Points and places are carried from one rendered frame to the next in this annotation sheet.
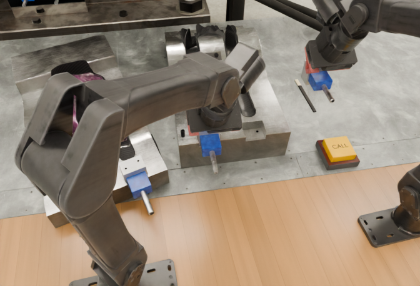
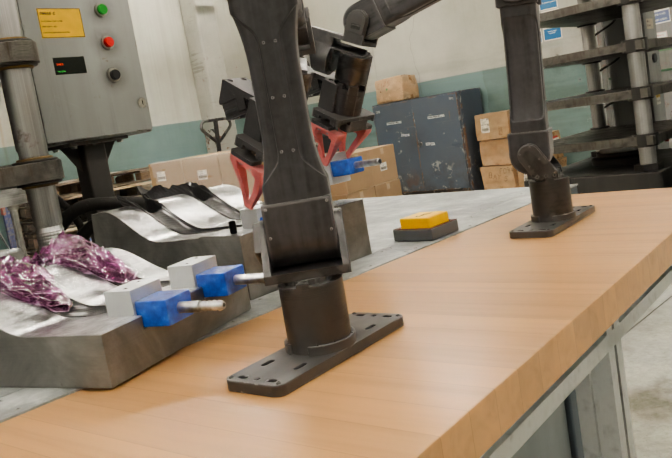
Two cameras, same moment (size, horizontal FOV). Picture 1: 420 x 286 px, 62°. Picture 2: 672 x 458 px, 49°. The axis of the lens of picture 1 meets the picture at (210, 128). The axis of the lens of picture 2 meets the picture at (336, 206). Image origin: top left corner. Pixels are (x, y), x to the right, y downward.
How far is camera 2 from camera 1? 82 cm
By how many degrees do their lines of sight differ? 53
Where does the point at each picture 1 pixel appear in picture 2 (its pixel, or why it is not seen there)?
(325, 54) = (341, 105)
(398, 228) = (553, 220)
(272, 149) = (353, 240)
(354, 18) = (356, 23)
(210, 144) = not seen: hidden behind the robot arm
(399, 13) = not seen: outside the picture
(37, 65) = not seen: outside the picture
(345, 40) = (357, 65)
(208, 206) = not seen: hidden behind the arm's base
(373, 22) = (375, 18)
